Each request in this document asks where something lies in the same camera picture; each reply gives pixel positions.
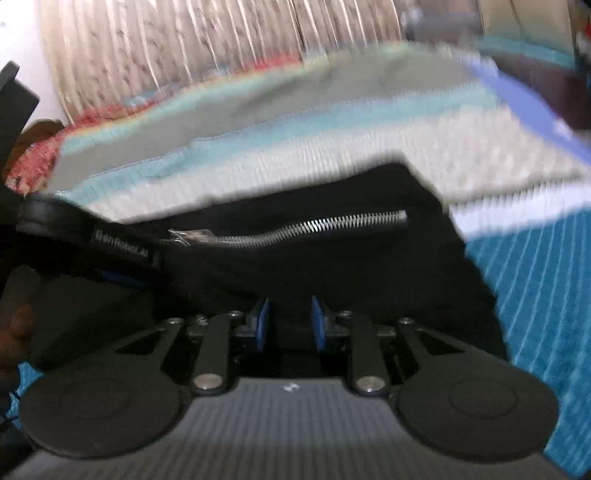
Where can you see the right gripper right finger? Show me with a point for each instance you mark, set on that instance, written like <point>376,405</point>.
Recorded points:
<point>347,347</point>

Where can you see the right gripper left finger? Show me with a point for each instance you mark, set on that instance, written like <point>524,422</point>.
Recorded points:
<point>226,336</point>

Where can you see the black pants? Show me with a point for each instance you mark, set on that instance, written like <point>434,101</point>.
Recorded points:
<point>378,242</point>

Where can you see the person's hand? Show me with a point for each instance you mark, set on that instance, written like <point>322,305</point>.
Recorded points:
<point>18,319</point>

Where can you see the floral beige curtain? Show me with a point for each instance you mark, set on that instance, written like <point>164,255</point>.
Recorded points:
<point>101,52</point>

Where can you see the striped patterned bedsheet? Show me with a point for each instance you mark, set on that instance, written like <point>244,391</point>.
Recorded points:
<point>117,405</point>

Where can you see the purple blue mattress edge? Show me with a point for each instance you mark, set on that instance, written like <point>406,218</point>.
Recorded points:
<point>550,99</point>

